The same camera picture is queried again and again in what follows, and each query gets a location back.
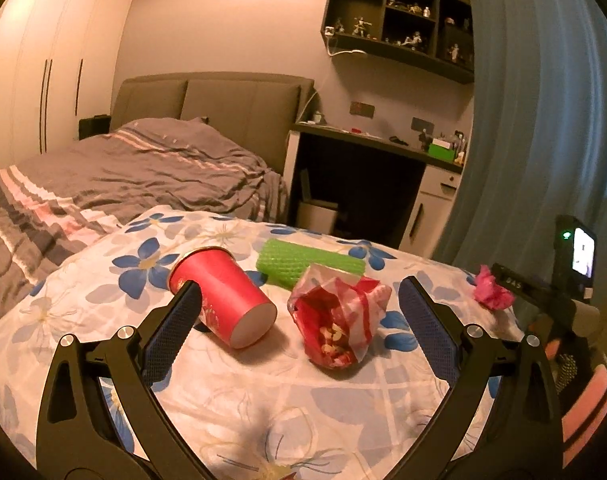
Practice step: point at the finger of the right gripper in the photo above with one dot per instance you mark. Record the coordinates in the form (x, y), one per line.
(532, 290)

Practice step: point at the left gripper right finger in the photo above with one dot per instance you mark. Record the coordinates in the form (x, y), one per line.
(500, 418)

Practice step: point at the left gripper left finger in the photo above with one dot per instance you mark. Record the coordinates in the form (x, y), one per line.
(99, 417)

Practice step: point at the pink plastic bag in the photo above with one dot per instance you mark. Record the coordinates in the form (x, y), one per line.
(489, 294)

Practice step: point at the red white snack bag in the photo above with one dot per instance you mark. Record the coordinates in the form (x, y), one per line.
(337, 314)

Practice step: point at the red paper cup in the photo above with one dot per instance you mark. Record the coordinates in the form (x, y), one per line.
(232, 306)

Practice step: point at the green foam roll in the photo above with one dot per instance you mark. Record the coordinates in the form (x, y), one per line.
(284, 263)

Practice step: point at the brown trash bin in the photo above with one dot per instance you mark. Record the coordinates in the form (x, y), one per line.
(581, 422)

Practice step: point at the blue curtain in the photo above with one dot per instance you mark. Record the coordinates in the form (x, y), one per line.
(539, 142)

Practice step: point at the white drawer cabinet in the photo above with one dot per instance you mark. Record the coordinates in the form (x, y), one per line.
(432, 208)

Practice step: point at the green box on desk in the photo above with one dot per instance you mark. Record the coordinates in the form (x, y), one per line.
(441, 150)

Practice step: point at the floral bed sheet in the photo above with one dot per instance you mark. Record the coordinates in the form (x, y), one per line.
(264, 412)

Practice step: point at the dark desk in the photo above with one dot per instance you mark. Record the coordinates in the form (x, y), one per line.
(374, 183)

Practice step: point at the grey striped blanket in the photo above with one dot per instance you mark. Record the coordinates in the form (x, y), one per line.
(54, 205)

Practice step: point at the small white bin under desk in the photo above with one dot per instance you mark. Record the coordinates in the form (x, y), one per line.
(315, 215)

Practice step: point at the black nightstand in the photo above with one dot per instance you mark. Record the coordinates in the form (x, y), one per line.
(92, 126)

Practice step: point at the grey upholstered headboard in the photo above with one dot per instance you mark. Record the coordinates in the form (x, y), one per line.
(255, 110)

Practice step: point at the white wardrobe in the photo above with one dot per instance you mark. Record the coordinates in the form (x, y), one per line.
(57, 64)

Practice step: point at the dark wall shelf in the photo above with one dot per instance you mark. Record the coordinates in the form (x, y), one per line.
(434, 35)

